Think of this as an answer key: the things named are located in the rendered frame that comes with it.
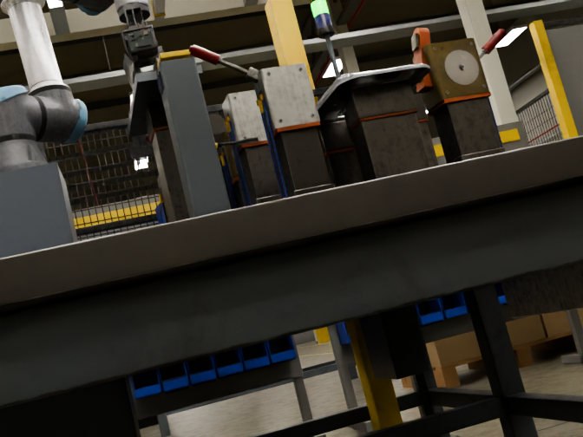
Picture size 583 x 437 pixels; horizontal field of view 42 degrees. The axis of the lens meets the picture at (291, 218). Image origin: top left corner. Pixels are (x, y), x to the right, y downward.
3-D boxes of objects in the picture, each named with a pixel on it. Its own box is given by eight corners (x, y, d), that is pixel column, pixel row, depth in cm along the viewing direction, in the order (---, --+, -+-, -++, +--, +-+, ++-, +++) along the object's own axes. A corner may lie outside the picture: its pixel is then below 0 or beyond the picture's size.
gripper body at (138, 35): (125, 55, 169) (113, 5, 171) (130, 69, 178) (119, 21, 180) (159, 48, 170) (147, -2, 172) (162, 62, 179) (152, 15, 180)
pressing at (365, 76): (450, 62, 141) (448, 55, 141) (337, 80, 134) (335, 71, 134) (277, 218, 271) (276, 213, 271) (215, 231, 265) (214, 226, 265)
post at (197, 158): (250, 277, 142) (196, 55, 148) (210, 286, 140) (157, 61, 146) (242, 283, 149) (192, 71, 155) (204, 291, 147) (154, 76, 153)
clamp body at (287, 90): (356, 251, 137) (306, 61, 143) (293, 264, 134) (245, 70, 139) (343, 257, 144) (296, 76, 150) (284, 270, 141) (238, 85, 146)
